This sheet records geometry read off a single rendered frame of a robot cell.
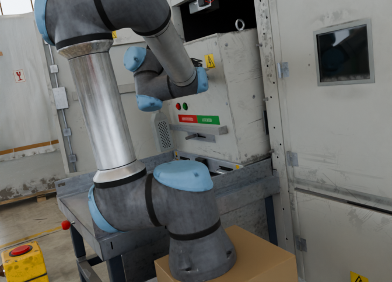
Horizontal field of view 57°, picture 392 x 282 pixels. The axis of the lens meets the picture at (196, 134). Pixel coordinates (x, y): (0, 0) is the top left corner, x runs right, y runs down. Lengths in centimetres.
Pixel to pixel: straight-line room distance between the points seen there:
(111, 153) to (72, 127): 109
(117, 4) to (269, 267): 59
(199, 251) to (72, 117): 122
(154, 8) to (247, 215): 83
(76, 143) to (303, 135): 110
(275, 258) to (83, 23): 61
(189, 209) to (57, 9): 46
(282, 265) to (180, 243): 21
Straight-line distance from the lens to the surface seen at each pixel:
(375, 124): 105
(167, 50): 87
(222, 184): 125
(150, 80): 108
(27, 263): 92
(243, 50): 134
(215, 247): 78
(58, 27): 77
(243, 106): 132
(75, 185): 162
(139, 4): 74
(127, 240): 110
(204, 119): 145
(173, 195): 74
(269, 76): 131
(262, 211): 138
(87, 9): 74
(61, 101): 182
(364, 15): 104
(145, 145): 186
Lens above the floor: 124
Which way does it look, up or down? 9 degrees down
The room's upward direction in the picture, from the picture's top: 8 degrees counter-clockwise
